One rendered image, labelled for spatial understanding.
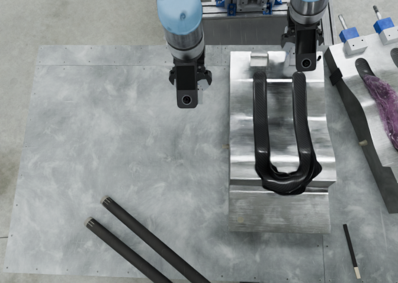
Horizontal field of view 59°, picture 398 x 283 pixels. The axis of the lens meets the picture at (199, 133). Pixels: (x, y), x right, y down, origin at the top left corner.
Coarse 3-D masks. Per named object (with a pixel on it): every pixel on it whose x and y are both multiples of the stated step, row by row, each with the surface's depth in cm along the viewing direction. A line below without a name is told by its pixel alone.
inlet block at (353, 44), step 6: (342, 18) 104; (342, 24) 104; (342, 30) 103; (348, 30) 102; (354, 30) 102; (342, 36) 103; (348, 36) 102; (354, 36) 102; (360, 36) 100; (342, 42) 104; (348, 42) 100; (354, 42) 100; (360, 42) 100; (366, 42) 100; (348, 48) 101; (354, 48) 100; (360, 48) 99; (366, 48) 101; (348, 54) 102
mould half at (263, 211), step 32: (288, 64) 98; (320, 64) 98; (288, 96) 97; (320, 96) 96; (288, 128) 93; (320, 128) 93; (288, 160) 87; (320, 160) 87; (256, 192) 93; (320, 192) 92; (256, 224) 91; (288, 224) 90; (320, 224) 90
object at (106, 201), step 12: (108, 204) 97; (120, 216) 95; (132, 216) 95; (132, 228) 93; (144, 228) 92; (144, 240) 91; (156, 240) 90; (156, 252) 90; (168, 252) 88; (180, 264) 86; (192, 276) 84
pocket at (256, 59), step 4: (252, 56) 102; (256, 56) 102; (260, 56) 102; (264, 56) 102; (268, 56) 100; (252, 60) 102; (256, 60) 102; (260, 60) 102; (264, 60) 102; (268, 60) 100; (252, 64) 102; (256, 64) 102; (260, 64) 102; (264, 64) 102; (268, 64) 100
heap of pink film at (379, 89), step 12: (372, 84) 96; (384, 84) 94; (372, 96) 94; (384, 96) 92; (396, 96) 93; (384, 108) 92; (396, 108) 91; (384, 120) 92; (396, 120) 91; (396, 132) 91; (396, 144) 92
